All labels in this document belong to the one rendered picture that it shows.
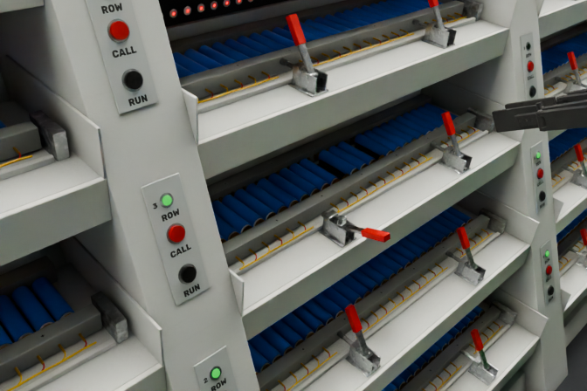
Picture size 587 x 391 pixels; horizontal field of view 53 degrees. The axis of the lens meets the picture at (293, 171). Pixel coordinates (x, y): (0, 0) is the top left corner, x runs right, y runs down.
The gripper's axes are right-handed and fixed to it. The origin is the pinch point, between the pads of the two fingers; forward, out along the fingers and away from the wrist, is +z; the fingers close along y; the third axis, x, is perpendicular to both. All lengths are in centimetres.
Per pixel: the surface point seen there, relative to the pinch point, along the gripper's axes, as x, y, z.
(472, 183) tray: -10.1, 1.5, 11.9
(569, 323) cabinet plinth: -55, 36, 21
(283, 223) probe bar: -2.3, -32.4, 15.6
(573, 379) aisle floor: -60, 24, 16
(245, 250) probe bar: -3.1, -38.6, 16.0
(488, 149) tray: -7.0, 9.0, 12.5
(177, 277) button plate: 0, -50, 10
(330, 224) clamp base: -4.4, -27.7, 12.7
